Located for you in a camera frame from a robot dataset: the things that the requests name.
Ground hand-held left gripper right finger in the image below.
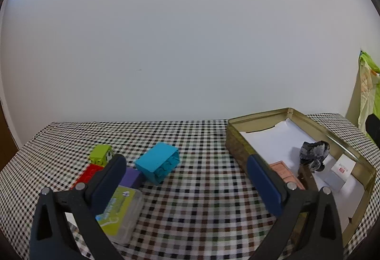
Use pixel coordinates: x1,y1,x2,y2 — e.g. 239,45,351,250
247,154,345,260

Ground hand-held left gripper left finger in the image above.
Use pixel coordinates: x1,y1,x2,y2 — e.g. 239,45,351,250
30,154,128,260

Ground red toy block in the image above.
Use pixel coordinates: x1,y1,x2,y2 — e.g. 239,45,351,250
71,163,104,189

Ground purple toy block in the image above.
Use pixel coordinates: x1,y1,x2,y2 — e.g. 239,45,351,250
119,167,145,190

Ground green toy block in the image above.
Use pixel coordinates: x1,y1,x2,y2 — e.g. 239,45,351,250
90,144,115,166

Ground clear box with green label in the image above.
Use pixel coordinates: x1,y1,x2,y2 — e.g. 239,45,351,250
96,185,143,246

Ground gold tin box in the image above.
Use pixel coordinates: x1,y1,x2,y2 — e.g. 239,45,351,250
225,107,377,249

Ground teal toy block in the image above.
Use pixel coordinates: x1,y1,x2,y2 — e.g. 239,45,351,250
135,142,180,185

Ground white paper lining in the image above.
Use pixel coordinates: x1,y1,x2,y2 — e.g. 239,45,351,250
239,118,366,231

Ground grey black stone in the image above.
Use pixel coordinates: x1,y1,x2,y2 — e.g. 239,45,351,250
298,141,331,172

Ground checkered tablecloth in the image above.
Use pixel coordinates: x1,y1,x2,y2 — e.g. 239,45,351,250
0,112,375,260

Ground small white box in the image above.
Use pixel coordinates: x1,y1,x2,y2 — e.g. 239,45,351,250
323,153,357,191

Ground brown wooden door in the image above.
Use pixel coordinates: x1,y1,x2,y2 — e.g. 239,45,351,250
0,97,20,172

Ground black chair back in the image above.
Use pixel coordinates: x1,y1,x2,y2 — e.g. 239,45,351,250
366,114,380,145

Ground green plastic bag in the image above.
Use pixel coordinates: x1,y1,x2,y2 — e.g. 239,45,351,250
346,51,380,142

